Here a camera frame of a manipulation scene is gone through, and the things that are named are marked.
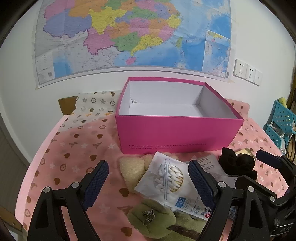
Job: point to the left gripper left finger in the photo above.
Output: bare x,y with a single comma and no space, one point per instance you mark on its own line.
47,222

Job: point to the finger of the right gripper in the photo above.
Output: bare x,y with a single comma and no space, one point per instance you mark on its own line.
282,164
243,182

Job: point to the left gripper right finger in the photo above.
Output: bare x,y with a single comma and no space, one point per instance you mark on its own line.
250,221

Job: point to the black scrunchie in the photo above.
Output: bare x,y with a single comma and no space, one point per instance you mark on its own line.
237,165

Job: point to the cotton swab packet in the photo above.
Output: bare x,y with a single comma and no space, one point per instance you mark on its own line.
167,181

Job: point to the green plush dinosaur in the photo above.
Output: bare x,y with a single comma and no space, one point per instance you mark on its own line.
158,222

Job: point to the beige plush bear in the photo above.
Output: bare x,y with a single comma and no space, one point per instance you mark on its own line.
133,168

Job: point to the yellow tissue pack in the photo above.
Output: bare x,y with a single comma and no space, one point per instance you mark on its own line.
245,151

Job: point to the blue plastic basket shelf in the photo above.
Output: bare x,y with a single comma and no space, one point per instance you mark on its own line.
281,125

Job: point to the pink patterned bed sheet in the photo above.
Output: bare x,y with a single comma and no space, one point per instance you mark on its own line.
77,144

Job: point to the pink cardboard box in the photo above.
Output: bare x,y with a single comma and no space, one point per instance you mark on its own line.
173,115

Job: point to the brown wooden headboard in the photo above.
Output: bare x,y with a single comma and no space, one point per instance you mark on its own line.
67,104

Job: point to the white wall sockets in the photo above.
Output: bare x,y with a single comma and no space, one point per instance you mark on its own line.
247,72

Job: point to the colourful wall map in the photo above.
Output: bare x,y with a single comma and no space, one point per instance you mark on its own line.
74,38

